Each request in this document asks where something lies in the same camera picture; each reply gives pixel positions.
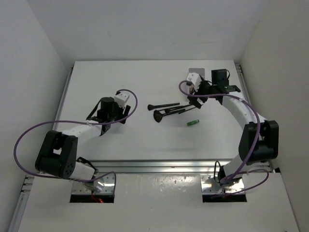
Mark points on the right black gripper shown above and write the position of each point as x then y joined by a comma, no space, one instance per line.
193,101

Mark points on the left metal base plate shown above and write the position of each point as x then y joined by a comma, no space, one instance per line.
103,186

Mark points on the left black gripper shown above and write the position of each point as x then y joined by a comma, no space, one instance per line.
121,116

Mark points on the thin black liner brush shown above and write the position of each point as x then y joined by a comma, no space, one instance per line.
187,110

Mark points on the green tube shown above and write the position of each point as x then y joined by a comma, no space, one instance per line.
191,123

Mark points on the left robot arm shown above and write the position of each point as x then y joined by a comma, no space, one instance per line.
58,153

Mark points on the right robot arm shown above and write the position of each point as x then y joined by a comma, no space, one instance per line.
260,137

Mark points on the metal base plate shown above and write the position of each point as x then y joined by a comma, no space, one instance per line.
103,186
211,186

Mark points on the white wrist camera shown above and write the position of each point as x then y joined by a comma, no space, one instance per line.
194,79
121,98

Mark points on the white three-compartment organizer box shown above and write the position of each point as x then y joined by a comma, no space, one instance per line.
200,71

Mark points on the aluminium rail front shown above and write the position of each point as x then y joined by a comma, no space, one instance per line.
186,166

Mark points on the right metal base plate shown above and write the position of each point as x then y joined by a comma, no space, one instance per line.
211,186

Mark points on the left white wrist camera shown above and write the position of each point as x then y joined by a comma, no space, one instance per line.
121,98

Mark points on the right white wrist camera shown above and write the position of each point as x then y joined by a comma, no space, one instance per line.
194,79

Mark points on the black fan brush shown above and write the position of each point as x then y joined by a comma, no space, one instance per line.
157,116

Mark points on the small black brush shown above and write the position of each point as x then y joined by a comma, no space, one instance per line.
176,108

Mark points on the medium black brush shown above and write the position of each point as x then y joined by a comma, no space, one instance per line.
173,112

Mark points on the long round black brush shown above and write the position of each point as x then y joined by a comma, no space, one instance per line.
152,107

